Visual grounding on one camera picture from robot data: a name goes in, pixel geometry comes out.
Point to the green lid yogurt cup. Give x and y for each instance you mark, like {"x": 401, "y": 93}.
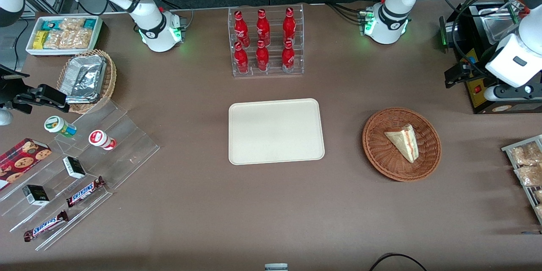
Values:
{"x": 57, "y": 125}

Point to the red lid yogurt cup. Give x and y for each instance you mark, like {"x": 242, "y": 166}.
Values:
{"x": 99, "y": 138}

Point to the clear bag of fried snacks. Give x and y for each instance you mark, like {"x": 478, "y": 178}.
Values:
{"x": 530, "y": 175}
{"x": 527, "y": 154}
{"x": 539, "y": 196}

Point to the large round wicker basket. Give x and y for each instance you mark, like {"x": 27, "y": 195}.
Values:
{"x": 381, "y": 152}

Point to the red cola bottle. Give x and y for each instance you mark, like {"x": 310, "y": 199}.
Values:
{"x": 241, "y": 29}
{"x": 262, "y": 58}
{"x": 289, "y": 27}
{"x": 241, "y": 60}
{"x": 288, "y": 58}
{"x": 263, "y": 29}

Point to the small grey device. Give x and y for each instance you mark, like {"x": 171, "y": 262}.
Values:
{"x": 276, "y": 267}

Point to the black hot food display case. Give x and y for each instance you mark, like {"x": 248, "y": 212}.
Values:
{"x": 476, "y": 93}

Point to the red cookie box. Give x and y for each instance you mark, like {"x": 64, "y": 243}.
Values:
{"x": 19, "y": 161}

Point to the small black white box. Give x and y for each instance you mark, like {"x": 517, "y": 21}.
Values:
{"x": 36, "y": 195}
{"x": 74, "y": 167}

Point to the cream rectangular serving tray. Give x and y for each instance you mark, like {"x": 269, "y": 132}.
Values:
{"x": 275, "y": 131}

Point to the stacked aluminium foil containers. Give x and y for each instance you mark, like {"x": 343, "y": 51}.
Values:
{"x": 82, "y": 78}

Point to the yellow snack packet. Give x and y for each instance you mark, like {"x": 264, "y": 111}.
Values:
{"x": 40, "y": 40}

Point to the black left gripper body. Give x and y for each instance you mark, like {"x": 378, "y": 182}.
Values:
{"x": 475, "y": 70}

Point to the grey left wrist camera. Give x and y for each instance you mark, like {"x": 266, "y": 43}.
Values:
{"x": 514, "y": 94}

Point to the small wicker basket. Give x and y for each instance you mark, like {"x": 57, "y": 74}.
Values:
{"x": 111, "y": 78}

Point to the teal snack packet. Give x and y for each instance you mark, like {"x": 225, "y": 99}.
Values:
{"x": 90, "y": 23}
{"x": 51, "y": 24}

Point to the clear acrylic bottle rack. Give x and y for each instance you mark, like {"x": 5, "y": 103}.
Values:
{"x": 275, "y": 65}

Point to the clear bag of crackers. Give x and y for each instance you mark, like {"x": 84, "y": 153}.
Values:
{"x": 81, "y": 39}
{"x": 72, "y": 23}
{"x": 57, "y": 39}

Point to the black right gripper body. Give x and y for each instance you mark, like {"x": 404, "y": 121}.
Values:
{"x": 9, "y": 92}

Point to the white rectangular snack bin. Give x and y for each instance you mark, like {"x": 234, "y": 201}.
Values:
{"x": 98, "y": 29}

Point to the clear acrylic stepped display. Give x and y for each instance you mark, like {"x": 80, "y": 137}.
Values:
{"x": 127, "y": 144}

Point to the triangular white bread sandwich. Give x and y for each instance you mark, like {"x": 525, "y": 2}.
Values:
{"x": 404, "y": 142}

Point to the snickers chocolate bar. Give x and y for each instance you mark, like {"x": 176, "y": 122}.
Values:
{"x": 45, "y": 226}
{"x": 84, "y": 192}

